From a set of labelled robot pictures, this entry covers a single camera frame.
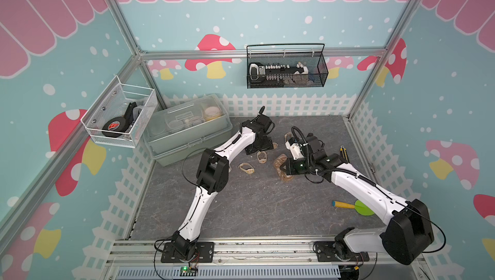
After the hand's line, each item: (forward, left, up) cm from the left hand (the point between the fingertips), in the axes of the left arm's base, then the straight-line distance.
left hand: (262, 151), depth 98 cm
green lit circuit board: (-51, +28, -8) cm, 59 cm away
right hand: (-15, -8, +10) cm, 19 cm away
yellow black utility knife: (+2, -45, -4) cm, 45 cm away
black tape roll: (-10, +54, +30) cm, 62 cm away
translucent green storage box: (0, +39, +14) cm, 41 cm away
